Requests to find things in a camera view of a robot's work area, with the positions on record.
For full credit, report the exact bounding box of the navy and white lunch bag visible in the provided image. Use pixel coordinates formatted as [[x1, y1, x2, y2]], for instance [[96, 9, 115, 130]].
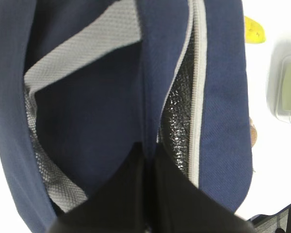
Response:
[[0, 0, 253, 233]]

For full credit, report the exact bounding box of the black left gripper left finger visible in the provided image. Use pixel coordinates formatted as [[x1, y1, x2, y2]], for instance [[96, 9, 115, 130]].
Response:
[[49, 143, 145, 233]]

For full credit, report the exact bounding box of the yellow banana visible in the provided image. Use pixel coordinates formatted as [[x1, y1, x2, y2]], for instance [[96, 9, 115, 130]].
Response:
[[244, 16, 266, 44]]

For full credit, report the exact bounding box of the brown bread roll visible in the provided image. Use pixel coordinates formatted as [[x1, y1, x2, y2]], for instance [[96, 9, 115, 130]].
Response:
[[250, 118, 258, 147]]

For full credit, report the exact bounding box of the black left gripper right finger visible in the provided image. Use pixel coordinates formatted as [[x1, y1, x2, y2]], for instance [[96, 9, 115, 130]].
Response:
[[153, 144, 255, 233]]

